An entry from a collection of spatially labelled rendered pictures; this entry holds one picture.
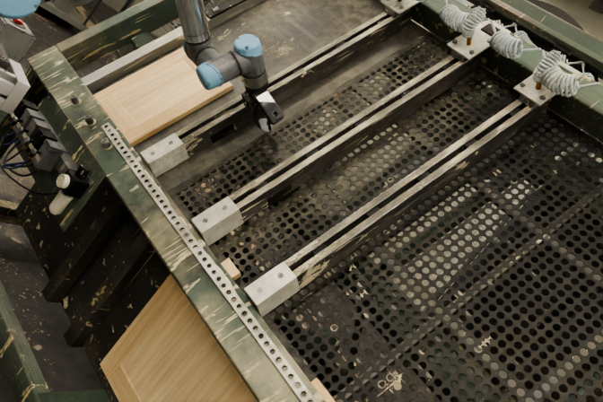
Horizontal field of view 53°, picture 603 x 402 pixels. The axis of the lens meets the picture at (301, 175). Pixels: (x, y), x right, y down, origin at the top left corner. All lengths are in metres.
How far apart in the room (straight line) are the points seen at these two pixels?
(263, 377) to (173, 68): 1.23
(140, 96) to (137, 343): 0.84
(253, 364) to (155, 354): 0.59
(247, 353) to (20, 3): 0.93
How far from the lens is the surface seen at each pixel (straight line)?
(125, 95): 2.24
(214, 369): 1.86
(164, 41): 2.36
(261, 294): 1.54
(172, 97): 2.16
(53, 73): 2.41
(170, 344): 1.98
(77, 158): 2.08
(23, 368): 2.15
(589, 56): 1.83
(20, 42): 2.37
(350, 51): 2.13
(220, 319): 1.56
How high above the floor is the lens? 1.49
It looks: 10 degrees down
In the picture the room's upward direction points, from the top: 39 degrees clockwise
